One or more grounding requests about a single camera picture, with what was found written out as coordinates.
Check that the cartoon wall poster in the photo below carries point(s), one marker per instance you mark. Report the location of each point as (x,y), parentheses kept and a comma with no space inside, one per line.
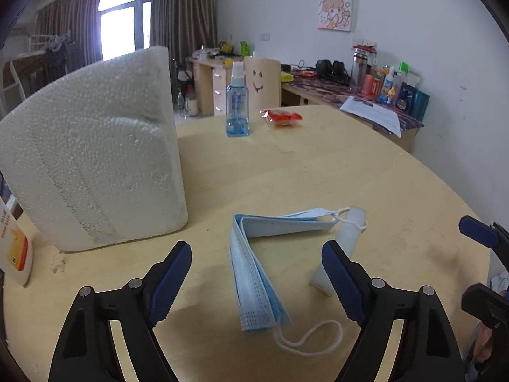
(335,12)

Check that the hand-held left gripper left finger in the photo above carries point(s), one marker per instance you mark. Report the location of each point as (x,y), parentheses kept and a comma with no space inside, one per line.
(171,282)

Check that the brown curtain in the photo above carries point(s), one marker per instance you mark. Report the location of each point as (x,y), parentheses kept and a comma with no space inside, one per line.
(67,20)
(183,12)

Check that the glass balcony door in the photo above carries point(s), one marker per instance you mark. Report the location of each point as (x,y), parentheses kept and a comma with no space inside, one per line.
(125,20)

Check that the plastic bottles on floor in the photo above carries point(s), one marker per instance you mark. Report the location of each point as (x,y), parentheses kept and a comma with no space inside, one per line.
(189,103)

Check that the row of toiletry bottles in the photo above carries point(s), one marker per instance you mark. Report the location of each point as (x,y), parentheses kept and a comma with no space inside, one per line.
(397,91)

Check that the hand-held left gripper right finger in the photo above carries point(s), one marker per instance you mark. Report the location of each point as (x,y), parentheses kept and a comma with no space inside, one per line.
(340,282)

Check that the metal bunk bed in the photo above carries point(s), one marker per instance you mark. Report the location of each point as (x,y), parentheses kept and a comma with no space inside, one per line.
(20,67)

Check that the red snack packet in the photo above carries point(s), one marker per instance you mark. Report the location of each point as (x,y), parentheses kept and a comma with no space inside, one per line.
(280,117)

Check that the wooden desk with patterned mat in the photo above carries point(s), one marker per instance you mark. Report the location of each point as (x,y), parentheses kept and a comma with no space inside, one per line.
(318,91)

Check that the green bag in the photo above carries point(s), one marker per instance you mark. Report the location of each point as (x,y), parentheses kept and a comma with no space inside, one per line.
(244,49)

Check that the white plastic tube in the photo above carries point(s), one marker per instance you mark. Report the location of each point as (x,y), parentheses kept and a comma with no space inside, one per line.
(346,230)

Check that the person's right hand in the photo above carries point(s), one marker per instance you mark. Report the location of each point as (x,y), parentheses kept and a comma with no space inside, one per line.
(483,342)

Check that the white styrofoam box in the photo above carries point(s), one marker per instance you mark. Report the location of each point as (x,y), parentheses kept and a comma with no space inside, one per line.
(99,147)

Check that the dark hanging clothes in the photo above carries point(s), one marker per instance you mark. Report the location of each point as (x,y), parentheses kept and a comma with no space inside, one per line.
(55,53)

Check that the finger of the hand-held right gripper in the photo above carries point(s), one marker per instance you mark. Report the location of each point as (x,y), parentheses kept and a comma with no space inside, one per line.
(477,229)
(477,300)

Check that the wooden chair with smiley face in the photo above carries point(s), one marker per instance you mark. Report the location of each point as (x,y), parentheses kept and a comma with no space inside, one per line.
(264,81)

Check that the clear water bottle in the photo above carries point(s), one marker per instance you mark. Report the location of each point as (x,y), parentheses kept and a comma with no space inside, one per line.
(360,69)

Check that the yellow cloth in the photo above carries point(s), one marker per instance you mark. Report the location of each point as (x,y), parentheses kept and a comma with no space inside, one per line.
(287,77)

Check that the black tripod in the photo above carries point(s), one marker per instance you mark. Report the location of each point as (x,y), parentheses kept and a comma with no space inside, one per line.
(181,75)

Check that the wooden desk with drawers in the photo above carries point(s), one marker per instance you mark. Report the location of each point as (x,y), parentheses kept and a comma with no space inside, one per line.
(208,83)

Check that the blue spray bottle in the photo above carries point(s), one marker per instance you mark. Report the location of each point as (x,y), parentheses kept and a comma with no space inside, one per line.
(237,107)

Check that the blue face mask stack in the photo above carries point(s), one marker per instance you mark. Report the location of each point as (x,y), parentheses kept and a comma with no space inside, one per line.
(254,278)

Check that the orange white carton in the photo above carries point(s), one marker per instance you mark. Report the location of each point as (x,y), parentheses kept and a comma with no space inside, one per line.
(16,246)

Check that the printed paper sheet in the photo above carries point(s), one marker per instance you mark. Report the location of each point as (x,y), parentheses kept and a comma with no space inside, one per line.
(373,113)

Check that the black headphones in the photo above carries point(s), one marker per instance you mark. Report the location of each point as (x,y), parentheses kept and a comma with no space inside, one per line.
(332,68)

